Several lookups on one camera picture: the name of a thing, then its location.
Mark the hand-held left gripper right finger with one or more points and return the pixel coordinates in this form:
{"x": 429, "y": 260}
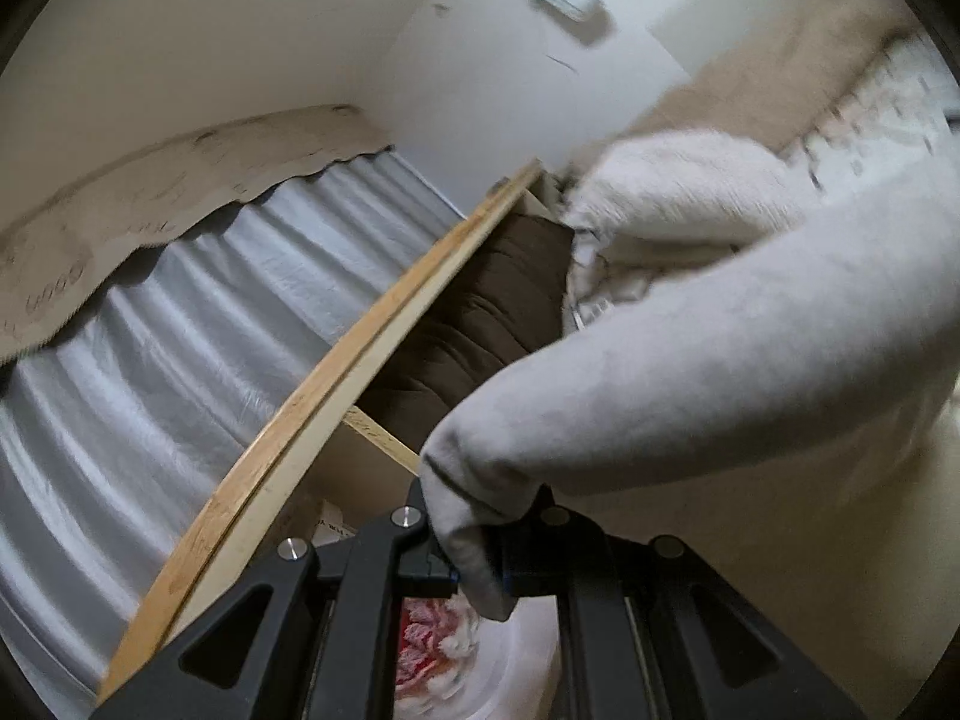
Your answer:
{"x": 532, "y": 562}

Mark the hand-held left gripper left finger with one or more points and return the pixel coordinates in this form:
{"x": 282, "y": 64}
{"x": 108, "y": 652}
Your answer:
{"x": 420, "y": 570}

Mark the beige flower print t-shirt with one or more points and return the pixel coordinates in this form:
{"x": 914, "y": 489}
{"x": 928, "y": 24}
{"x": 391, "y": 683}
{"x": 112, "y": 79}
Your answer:
{"x": 712, "y": 360}

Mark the red and white object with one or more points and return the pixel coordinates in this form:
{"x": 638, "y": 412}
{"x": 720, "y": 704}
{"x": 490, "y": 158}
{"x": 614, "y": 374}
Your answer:
{"x": 435, "y": 645}

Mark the wooden headboard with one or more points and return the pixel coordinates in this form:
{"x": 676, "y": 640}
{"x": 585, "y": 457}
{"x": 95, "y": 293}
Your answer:
{"x": 315, "y": 420}

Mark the brown cushion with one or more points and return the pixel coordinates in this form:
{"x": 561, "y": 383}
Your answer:
{"x": 480, "y": 315}

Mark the silver pleated curtain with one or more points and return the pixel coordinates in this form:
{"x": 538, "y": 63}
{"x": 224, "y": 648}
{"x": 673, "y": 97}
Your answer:
{"x": 187, "y": 330}

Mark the white fuzzy pillow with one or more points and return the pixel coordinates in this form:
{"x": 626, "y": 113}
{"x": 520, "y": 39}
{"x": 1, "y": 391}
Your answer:
{"x": 675, "y": 187}

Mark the beige curtain valance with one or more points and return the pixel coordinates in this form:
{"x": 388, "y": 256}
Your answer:
{"x": 150, "y": 195}

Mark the tan fuzzy blanket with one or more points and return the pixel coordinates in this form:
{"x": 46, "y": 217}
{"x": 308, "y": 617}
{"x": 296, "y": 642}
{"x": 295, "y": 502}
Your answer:
{"x": 787, "y": 67}

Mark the bear print bed sheet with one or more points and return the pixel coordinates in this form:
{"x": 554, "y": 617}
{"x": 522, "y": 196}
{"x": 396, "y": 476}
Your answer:
{"x": 885, "y": 112}

